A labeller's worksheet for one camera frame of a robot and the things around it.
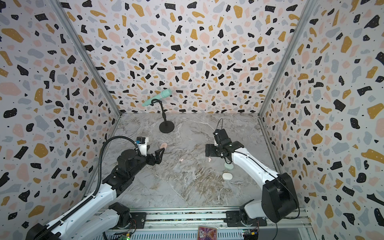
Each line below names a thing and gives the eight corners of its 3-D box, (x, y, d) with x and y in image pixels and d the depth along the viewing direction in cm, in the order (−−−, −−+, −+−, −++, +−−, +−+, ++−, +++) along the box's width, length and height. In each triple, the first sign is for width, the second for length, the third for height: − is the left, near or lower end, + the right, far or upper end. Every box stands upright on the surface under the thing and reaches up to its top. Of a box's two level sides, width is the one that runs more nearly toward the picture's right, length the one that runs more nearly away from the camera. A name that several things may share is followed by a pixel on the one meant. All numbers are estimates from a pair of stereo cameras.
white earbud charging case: (222, 181, 89) (223, 179, 88) (222, 174, 92) (222, 172, 90) (232, 181, 89) (233, 179, 88) (231, 174, 92) (232, 172, 90)
